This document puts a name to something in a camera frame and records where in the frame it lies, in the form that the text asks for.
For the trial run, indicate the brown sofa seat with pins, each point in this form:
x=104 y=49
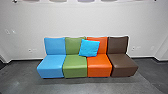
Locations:
x=121 y=63

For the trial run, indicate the blue sofa seat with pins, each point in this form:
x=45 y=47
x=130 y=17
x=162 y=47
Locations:
x=51 y=65

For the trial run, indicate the white wall switch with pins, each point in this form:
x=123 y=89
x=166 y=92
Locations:
x=13 y=31

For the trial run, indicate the cyan square cushion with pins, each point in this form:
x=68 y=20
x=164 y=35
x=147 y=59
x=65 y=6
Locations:
x=89 y=48

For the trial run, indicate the green sofa seat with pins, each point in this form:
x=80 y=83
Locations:
x=74 y=66

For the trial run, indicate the orange sofa seat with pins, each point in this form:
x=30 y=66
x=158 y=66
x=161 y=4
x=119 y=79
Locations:
x=99 y=66

